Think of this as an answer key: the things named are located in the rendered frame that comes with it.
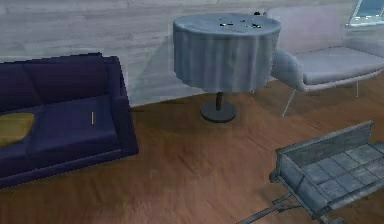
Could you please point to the olive yellow cushion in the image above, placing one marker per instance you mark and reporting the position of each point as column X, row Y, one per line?
column 13, row 127

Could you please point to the round table with grey cloth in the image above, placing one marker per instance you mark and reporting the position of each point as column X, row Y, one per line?
column 225, row 56

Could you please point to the small black object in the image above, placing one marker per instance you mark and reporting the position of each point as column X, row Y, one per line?
column 256, row 25

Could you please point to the dark blue sofa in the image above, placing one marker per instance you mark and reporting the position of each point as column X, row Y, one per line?
column 76, row 100

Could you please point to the pale grey armchair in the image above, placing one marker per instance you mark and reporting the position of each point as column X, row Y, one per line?
column 328, row 65

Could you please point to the window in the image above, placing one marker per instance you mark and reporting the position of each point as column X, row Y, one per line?
column 368, row 11

